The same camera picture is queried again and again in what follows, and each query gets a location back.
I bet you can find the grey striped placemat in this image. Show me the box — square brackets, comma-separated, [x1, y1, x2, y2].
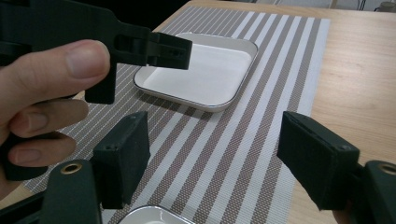
[22, 5, 332, 224]

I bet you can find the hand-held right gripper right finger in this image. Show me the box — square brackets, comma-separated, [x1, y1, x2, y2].
[276, 110, 361, 211]

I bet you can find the white square plate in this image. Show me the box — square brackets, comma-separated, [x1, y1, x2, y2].
[133, 32, 260, 114]
[117, 204, 196, 224]

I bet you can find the white mug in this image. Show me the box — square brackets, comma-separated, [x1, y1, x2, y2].
[375, 0, 396, 13]

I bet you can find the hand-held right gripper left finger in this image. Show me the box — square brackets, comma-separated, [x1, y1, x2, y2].
[92, 110, 151, 210]

